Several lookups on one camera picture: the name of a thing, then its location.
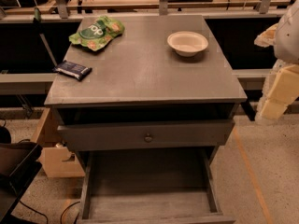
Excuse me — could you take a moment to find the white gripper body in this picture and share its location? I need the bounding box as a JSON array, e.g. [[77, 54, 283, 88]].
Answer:
[[261, 59, 292, 104]]

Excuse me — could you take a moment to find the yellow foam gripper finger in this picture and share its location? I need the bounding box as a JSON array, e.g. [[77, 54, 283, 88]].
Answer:
[[255, 64, 299, 121], [254, 24, 278, 48]]

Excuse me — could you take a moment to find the dark blue rxbar wrapper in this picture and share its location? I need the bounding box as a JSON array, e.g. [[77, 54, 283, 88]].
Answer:
[[53, 61, 92, 81]]

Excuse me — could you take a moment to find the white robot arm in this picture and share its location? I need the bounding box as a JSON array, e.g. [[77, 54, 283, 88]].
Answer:
[[254, 0, 299, 123]]

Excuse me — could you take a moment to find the grey wooden drawer cabinet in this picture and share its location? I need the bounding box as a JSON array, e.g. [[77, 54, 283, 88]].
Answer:
[[43, 14, 248, 224]]

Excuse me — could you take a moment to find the grey open middle drawer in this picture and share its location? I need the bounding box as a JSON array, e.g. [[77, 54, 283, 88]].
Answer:
[[78, 147, 235, 224]]

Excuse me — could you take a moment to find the round metal drawer knob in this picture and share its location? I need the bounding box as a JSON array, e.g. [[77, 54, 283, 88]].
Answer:
[[144, 133, 153, 143]]

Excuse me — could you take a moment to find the grey top drawer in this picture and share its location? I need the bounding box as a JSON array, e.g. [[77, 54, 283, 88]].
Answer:
[[58, 119, 235, 151]]

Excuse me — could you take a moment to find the white paper bowl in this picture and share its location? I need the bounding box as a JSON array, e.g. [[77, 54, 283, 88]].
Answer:
[[167, 31, 208, 57]]

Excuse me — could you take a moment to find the green chip bag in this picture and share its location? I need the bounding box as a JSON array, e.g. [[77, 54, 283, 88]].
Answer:
[[69, 16, 125, 51]]

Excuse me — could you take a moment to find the cardboard box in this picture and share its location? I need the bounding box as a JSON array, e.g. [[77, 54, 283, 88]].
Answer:
[[31, 108, 85, 178]]

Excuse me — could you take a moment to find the black tray bin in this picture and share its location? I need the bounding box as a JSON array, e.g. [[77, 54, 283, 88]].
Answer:
[[0, 142, 42, 224]]

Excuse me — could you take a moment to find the green handled tool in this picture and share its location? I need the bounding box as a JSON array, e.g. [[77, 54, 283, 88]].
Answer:
[[33, 7, 57, 66]]

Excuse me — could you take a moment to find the black floor cable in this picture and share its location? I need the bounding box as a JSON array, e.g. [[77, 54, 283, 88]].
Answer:
[[18, 199, 81, 224]]

